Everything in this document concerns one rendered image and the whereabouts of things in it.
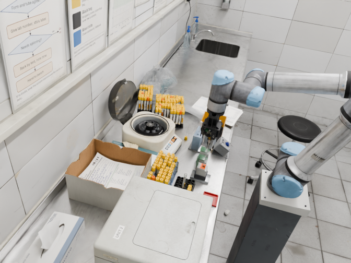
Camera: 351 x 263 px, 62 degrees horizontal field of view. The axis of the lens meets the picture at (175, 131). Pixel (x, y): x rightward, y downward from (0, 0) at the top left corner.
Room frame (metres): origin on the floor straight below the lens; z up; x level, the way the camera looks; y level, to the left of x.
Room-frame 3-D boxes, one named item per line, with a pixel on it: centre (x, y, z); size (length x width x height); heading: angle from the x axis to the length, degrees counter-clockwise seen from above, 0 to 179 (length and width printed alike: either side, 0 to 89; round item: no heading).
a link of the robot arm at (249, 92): (0.99, -0.25, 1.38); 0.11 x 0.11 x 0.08; 70
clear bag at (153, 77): (1.78, 0.20, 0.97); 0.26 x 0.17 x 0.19; 4
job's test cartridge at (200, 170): (1.03, -0.15, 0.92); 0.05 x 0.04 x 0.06; 77
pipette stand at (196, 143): (1.27, -0.13, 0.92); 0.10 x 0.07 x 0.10; 164
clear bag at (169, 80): (1.95, 0.13, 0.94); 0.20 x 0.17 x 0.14; 144
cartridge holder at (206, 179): (1.03, -0.15, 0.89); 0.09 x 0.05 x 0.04; 77
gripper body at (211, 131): (1.00, -0.14, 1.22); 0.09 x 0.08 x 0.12; 167
